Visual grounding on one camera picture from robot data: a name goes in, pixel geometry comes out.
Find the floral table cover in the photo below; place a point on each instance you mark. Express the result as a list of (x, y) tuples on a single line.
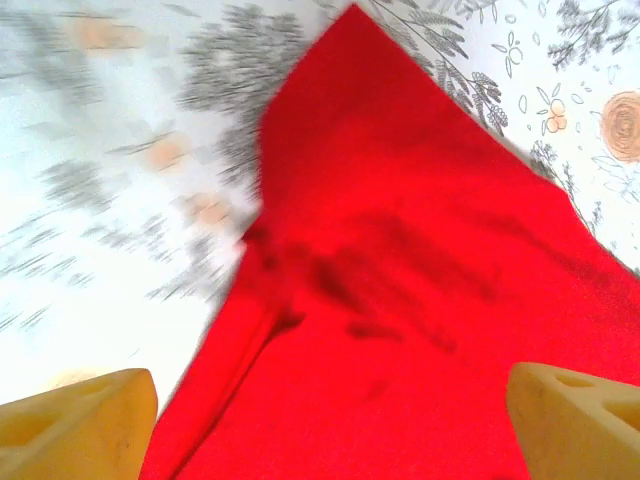
[(100, 225)]

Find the red t-shirt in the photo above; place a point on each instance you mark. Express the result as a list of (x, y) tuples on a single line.
[(400, 300)]

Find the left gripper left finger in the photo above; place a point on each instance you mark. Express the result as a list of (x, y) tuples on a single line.
[(80, 430)]

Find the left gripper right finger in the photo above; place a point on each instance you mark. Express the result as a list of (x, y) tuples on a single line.
[(575, 430)]

